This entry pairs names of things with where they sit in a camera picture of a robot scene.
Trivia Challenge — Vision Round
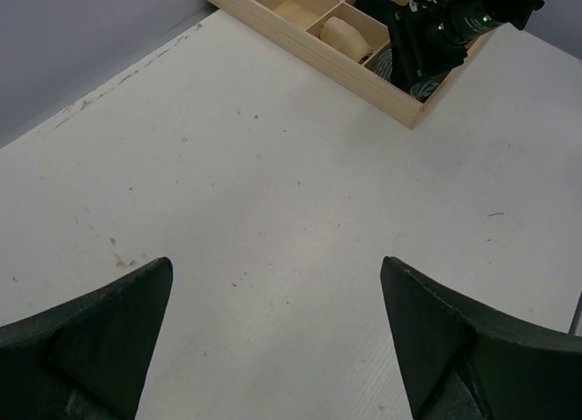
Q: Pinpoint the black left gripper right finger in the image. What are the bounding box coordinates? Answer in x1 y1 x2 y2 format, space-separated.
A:
380 256 581 419

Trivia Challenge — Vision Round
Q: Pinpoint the wooden compartment tray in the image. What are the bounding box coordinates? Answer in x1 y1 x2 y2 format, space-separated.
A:
199 0 495 130

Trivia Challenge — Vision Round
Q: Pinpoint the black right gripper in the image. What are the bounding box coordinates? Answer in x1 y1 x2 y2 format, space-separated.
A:
386 5 467 91

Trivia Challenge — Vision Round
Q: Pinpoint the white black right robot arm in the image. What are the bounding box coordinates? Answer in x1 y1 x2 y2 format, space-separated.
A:
386 0 545 91

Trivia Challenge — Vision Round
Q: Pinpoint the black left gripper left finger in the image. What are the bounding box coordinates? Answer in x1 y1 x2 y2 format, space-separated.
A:
1 257 173 419

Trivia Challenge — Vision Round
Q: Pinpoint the beige underwear with navy trim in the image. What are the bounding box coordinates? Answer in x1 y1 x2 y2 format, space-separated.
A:
319 16 373 63

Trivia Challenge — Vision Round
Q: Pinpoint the aluminium frame rail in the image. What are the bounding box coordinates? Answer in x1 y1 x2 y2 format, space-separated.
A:
568 295 582 337

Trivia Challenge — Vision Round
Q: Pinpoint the grey striped underwear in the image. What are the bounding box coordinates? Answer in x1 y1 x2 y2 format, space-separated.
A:
367 46 449 101

